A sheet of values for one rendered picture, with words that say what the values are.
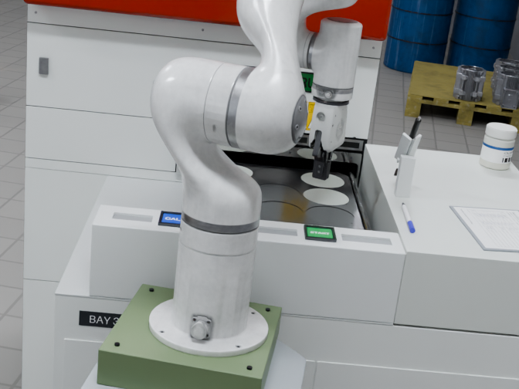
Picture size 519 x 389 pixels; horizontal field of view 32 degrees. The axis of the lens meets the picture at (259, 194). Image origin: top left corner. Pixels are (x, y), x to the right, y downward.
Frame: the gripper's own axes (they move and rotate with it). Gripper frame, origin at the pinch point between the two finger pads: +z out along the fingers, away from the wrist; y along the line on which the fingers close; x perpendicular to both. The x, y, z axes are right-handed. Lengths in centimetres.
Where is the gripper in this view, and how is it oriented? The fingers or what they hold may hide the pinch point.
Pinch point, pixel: (321, 169)
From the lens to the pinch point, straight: 190.6
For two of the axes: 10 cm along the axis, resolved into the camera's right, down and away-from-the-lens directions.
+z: -1.1, 9.3, 3.5
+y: 4.2, -2.8, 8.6
